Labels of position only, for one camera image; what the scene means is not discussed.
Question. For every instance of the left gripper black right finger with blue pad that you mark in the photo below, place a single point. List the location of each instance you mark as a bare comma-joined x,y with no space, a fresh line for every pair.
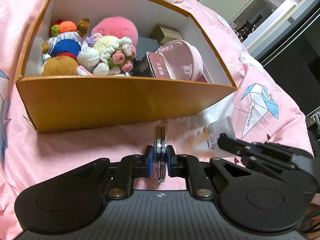
194,172

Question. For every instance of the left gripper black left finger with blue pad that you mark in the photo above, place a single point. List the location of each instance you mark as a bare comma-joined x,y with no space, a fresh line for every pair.
124,173

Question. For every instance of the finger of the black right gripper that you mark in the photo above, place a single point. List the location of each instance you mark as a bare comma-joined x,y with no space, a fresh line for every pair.
234,146

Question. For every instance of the white hand cream tube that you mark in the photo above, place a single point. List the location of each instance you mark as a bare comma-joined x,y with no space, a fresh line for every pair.
202,142

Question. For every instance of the dark grey small box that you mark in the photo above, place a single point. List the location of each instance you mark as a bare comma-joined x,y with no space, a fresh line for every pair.
144,45

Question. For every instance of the brown kraft small box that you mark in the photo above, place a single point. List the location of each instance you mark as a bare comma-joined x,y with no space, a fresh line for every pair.
163,34

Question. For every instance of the pink fluffy pompom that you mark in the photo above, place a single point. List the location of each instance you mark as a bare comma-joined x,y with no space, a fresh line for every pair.
117,26

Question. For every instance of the orange red crochet toy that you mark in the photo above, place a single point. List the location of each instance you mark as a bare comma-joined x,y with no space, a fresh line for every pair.
60,26

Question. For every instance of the pink printed bed quilt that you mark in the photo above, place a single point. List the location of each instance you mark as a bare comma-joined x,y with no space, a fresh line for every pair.
31,158

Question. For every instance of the dark pink printed carton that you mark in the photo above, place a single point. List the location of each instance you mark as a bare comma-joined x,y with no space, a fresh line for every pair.
153,65

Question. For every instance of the orange cardboard storage box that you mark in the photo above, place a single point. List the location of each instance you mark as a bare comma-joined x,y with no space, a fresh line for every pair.
63,103

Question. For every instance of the pink satin pouch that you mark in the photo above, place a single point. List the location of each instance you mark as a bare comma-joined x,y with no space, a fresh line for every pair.
186,61

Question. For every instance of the crochet flower bouquet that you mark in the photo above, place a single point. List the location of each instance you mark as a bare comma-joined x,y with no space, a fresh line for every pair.
106,55

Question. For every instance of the brown plush sailor doll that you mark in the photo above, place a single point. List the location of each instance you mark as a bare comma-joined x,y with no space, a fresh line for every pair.
63,50

